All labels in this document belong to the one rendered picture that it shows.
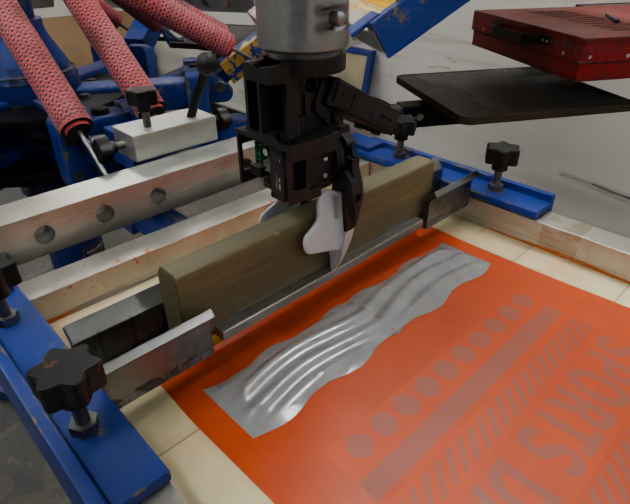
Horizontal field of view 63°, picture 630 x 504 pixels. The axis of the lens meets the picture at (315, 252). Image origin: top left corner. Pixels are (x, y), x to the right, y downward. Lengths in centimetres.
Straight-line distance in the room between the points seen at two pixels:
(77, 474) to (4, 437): 152
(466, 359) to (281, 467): 20
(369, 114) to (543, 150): 216
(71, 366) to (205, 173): 39
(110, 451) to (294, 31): 32
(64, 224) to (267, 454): 35
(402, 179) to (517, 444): 30
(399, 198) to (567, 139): 202
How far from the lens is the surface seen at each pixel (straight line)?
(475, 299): 58
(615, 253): 67
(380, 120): 52
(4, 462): 182
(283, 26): 42
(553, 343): 55
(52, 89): 88
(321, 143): 45
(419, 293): 57
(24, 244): 62
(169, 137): 72
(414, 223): 63
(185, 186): 68
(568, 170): 262
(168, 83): 119
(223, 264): 44
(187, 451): 43
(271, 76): 42
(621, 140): 251
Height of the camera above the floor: 129
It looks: 32 degrees down
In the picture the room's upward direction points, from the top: straight up
